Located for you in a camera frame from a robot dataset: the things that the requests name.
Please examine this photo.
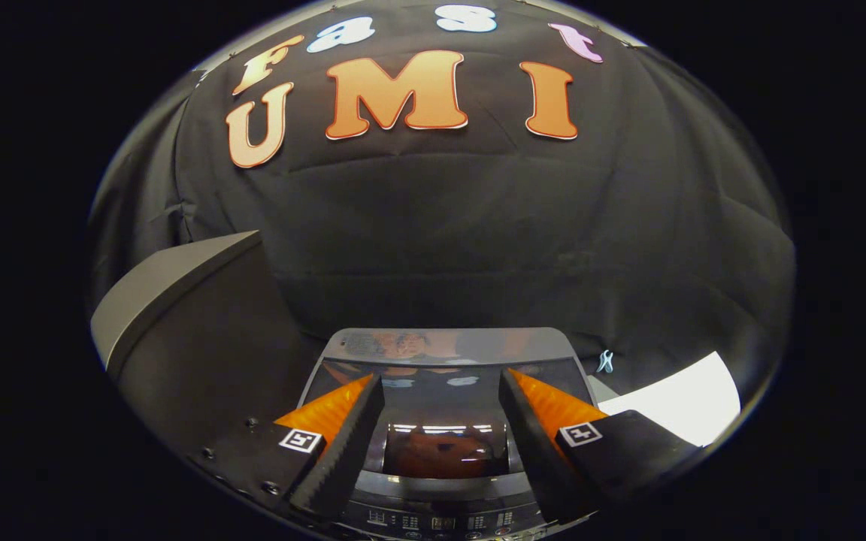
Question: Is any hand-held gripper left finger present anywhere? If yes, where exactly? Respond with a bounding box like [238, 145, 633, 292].
[189, 373, 386, 519]

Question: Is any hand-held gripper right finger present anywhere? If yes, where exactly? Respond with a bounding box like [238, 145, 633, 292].
[498, 367, 697, 525]

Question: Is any dark glass washing machine lid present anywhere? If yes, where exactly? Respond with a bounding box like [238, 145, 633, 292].
[304, 328, 593, 497]

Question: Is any grey washing machine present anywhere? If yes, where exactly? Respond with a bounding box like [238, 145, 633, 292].
[299, 327, 614, 541]

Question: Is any grey side table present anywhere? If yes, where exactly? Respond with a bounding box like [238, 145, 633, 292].
[89, 231, 321, 482]

